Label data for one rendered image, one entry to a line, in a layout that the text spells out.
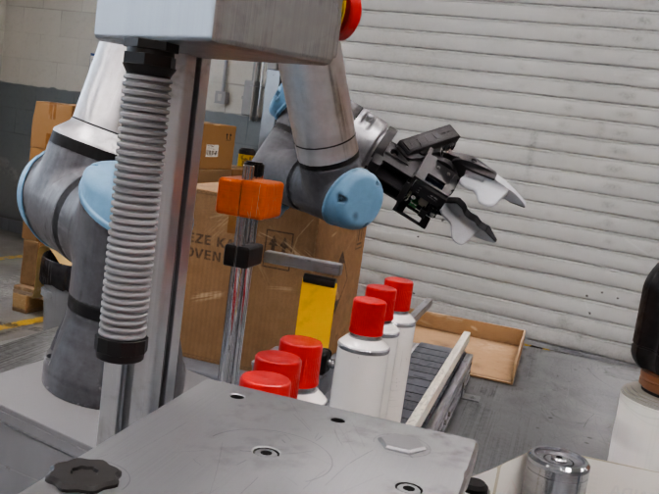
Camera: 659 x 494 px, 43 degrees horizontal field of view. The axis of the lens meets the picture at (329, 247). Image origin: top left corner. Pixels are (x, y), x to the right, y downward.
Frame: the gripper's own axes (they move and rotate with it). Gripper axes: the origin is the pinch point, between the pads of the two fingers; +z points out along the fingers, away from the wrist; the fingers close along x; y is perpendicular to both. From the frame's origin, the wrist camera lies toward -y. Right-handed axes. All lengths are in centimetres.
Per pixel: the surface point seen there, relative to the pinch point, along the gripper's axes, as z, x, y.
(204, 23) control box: -31, 42, 54
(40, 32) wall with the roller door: -308, -386, -381
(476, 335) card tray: 18, -58, -34
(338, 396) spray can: -9.4, 5.7, 44.7
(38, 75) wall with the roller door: -293, -410, -363
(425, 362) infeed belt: 4.8, -33.2, 1.6
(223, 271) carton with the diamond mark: -30.4, -29.5, 11.0
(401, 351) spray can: -5.0, 1.0, 31.6
